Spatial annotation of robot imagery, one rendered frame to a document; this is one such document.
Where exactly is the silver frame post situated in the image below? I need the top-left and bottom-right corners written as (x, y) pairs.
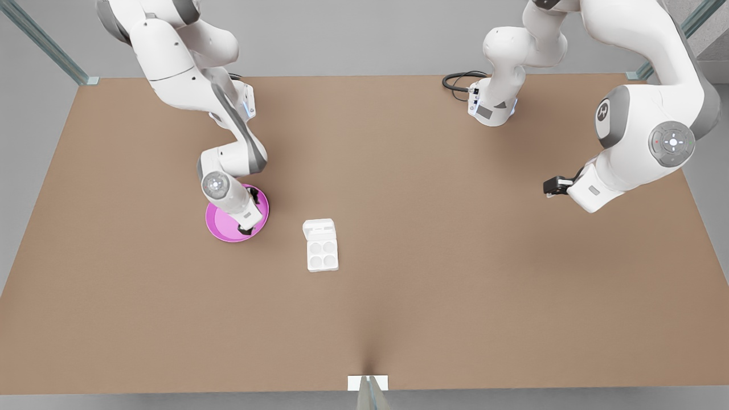
top-left (347, 375), bottom-right (392, 410)
top-left (625, 0), bottom-right (728, 81)
top-left (0, 0), bottom-right (101, 87)

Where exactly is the pink round plate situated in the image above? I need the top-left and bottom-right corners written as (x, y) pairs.
top-left (205, 183), bottom-right (271, 244)

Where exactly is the white egg box base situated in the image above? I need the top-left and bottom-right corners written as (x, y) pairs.
top-left (306, 239), bottom-right (340, 273)

